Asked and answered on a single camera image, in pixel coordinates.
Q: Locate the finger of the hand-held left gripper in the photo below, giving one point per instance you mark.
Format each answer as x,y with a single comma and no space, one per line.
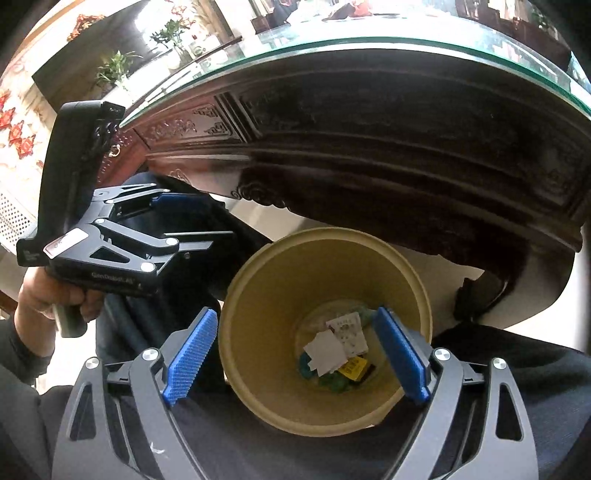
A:
138,244
180,200

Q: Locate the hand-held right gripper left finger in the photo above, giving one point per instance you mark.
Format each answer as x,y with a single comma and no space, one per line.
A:
189,357

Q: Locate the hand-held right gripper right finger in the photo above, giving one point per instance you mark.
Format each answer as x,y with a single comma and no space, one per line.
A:
404,355

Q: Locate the white printed card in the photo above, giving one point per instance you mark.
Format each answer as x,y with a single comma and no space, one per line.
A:
350,332

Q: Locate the white paper piece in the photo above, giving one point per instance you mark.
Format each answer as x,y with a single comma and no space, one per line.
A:
325,353

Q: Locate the beige plastic trash bin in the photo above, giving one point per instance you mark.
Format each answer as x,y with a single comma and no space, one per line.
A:
258,295

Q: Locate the teal wrapper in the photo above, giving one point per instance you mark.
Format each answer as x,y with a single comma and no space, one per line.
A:
305,363

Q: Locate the person's left forearm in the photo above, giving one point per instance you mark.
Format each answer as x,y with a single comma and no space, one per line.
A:
18,364

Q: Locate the person's left hand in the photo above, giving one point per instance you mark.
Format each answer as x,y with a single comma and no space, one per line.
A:
37,297

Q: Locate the white perforated panel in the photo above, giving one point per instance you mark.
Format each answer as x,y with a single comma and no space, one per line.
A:
14,217

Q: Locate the black flat television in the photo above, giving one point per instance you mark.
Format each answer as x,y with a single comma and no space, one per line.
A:
74,71

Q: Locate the green plant in vase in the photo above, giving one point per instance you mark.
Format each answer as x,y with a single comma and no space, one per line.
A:
171,37

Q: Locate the glass-topped wooden coffee table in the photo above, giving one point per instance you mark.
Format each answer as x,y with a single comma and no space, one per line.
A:
392,138

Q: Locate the red paper wall decorations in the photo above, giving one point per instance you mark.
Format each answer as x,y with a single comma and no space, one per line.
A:
16,131

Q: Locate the red wall ornament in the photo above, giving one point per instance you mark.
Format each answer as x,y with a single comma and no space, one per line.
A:
85,22

